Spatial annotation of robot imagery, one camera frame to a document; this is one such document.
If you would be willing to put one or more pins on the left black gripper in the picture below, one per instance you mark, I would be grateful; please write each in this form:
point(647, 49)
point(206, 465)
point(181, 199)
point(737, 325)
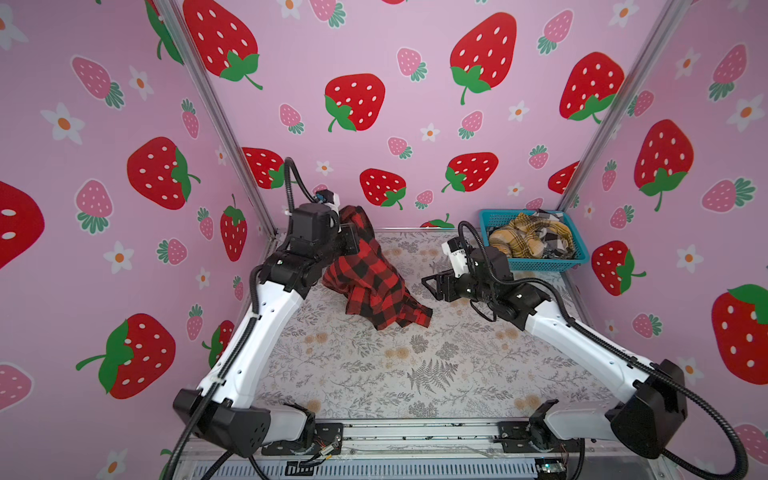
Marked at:
point(346, 234)

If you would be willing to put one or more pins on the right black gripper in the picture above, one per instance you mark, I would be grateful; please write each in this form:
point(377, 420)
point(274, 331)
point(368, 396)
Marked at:
point(446, 276)

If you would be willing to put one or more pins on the red black plaid shirt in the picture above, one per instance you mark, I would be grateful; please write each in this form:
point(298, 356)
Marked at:
point(372, 286)

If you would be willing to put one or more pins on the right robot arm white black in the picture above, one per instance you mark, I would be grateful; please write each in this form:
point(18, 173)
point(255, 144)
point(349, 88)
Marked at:
point(644, 412)

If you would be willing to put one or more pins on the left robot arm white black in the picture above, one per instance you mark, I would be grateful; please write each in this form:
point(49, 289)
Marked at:
point(221, 409)

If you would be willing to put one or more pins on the yellow plaid shirt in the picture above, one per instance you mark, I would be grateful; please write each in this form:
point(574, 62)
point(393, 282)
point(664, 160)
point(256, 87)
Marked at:
point(539, 236)

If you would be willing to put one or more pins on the teal plastic basket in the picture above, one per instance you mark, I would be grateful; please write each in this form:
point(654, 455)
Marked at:
point(490, 219)

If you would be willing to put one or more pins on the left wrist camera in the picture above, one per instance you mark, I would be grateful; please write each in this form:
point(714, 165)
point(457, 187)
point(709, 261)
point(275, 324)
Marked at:
point(325, 196)

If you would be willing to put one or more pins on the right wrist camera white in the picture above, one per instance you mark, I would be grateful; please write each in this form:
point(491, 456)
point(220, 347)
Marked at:
point(456, 253)

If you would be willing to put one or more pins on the aluminium rail frame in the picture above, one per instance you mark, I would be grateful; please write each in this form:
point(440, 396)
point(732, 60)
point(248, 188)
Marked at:
point(455, 448)

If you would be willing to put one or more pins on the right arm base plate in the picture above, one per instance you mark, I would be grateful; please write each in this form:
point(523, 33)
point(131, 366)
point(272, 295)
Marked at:
point(518, 436)

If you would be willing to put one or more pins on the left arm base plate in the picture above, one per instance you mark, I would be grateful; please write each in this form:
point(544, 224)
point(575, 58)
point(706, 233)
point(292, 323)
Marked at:
point(322, 439)

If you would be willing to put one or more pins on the left corner aluminium post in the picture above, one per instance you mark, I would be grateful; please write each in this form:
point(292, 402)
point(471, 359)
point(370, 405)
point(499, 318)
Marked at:
point(181, 37)

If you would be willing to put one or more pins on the corner aluminium post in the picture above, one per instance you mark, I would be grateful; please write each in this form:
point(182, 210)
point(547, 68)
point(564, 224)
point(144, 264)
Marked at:
point(663, 29)
point(181, 37)

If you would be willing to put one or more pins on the right corner aluminium post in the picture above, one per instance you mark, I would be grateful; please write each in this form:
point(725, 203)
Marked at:
point(663, 29)

